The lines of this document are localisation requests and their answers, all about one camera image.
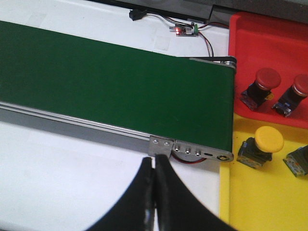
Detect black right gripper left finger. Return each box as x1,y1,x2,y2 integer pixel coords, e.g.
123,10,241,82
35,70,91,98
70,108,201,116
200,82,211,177
89,157,155,231

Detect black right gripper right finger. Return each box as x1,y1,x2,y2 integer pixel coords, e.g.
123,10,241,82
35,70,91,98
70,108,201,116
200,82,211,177
155,154,235,231

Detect red mushroom push button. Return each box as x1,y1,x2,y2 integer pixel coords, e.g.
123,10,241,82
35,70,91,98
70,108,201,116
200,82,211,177
240,68,281,111

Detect yellow plastic tray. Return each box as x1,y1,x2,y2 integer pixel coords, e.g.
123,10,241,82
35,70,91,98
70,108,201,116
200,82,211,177
219,114,308,231

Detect green conveyor belt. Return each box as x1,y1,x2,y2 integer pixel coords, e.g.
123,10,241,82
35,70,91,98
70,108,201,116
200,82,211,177
0,22,234,151

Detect small motor controller board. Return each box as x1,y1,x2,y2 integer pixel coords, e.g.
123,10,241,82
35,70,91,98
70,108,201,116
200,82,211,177
169,22,199,37

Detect black sensor block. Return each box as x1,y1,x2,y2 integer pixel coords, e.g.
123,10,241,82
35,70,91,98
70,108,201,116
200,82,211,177
128,9,148,21

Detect red plastic bin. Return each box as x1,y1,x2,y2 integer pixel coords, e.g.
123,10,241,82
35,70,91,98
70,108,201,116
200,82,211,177
229,12,308,128

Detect aluminium conveyor frame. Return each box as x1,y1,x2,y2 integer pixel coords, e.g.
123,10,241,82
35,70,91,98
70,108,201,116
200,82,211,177
0,57,238,162

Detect red black wires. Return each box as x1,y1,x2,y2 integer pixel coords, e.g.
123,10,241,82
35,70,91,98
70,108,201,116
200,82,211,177
144,12,229,58

